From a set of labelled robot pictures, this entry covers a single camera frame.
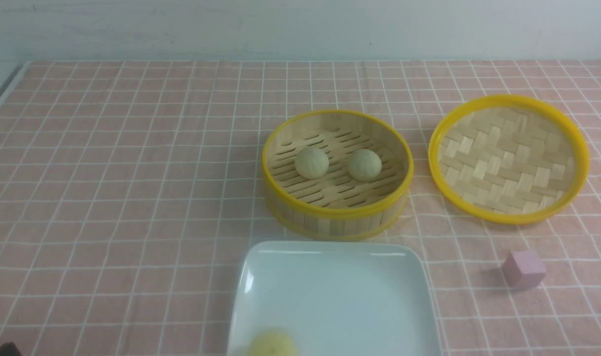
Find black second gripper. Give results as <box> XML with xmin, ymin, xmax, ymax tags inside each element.
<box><xmin>0</xmin><ymin>342</ymin><xmax>22</xmax><ymax>356</ymax></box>

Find pink cube block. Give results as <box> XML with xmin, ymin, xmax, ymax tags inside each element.
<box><xmin>501</xmin><ymin>250</ymin><xmax>547</xmax><ymax>289</ymax></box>

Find white square plate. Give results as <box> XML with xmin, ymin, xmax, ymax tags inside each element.
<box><xmin>227</xmin><ymin>241</ymin><xmax>443</xmax><ymax>356</ymax></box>

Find pale steamed bun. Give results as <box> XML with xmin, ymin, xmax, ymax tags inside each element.
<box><xmin>294</xmin><ymin>147</ymin><xmax>329</xmax><ymax>179</ymax></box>
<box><xmin>347</xmin><ymin>149</ymin><xmax>382</xmax><ymax>182</ymax></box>

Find pink checkered tablecloth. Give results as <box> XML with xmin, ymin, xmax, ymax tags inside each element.
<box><xmin>0</xmin><ymin>60</ymin><xmax>601</xmax><ymax>356</ymax></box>

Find yellow steamed bun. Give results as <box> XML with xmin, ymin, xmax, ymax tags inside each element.
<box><xmin>247</xmin><ymin>329</ymin><xmax>298</xmax><ymax>356</ymax></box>

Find yellow woven steamer lid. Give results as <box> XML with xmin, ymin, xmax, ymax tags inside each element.
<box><xmin>428</xmin><ymin>94</ymin><xmax>590</xmax><ymax>225</ymax></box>

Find yellow bamboo steamer basket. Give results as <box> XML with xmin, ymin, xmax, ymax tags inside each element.
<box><xmin>261</xmin><ymin>110</ymin><xmax>414</xmax><ymax>241</ymax></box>

